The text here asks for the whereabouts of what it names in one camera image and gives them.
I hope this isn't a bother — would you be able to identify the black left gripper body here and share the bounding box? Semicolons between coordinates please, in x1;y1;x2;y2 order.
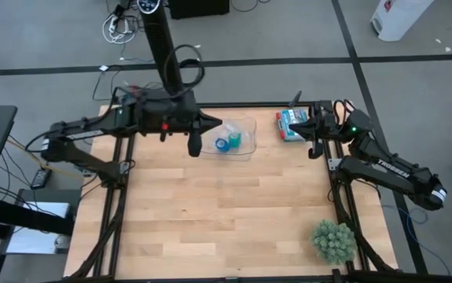
158;109;205;158

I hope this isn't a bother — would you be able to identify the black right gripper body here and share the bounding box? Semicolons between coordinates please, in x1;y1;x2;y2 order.
307;101;343;160

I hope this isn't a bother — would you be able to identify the teal white first aid kit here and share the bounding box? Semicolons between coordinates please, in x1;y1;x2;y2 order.
275;108;309;142

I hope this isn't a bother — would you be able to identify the clear plastic bin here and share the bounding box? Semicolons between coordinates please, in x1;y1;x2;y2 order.
200;116;258;162

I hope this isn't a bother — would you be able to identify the black tower fan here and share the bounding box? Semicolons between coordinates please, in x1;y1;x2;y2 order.
137;0;186;95

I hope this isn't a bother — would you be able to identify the black box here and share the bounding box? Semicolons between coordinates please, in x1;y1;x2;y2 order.
168;0;230;20

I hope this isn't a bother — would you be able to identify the green artificial plant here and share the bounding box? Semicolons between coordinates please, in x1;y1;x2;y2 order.
311;219;358;266

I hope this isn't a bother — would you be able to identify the white floor appliance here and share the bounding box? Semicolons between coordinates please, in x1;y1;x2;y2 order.
369;0;435;42

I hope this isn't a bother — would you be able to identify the black power adapter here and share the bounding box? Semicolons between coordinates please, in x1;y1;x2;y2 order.
31;167;53;190

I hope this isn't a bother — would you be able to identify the white grey box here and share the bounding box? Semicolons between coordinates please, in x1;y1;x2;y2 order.
6;200;72;255

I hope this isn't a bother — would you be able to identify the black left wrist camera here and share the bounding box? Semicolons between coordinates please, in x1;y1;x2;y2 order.
174;90;199;115

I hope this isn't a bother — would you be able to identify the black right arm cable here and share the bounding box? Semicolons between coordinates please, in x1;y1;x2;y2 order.
333;98;356;123

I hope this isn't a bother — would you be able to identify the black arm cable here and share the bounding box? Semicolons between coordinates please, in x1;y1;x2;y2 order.
163;43;204;97
333;98;356;123

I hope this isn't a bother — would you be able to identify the black metal table frame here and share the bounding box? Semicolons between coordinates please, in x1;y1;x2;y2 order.
64;90;452;283

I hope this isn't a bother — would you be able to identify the black coiled cable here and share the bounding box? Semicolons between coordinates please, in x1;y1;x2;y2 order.
178;58;206;88

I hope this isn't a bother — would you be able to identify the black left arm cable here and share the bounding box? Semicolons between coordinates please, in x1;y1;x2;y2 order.
163;43;204;97

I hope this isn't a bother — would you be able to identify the blue floor cable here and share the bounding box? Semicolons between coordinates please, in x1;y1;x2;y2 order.
382;204;452;276

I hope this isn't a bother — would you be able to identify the white power strip with cables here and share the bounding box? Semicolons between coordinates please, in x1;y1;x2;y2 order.
102;13;137;45

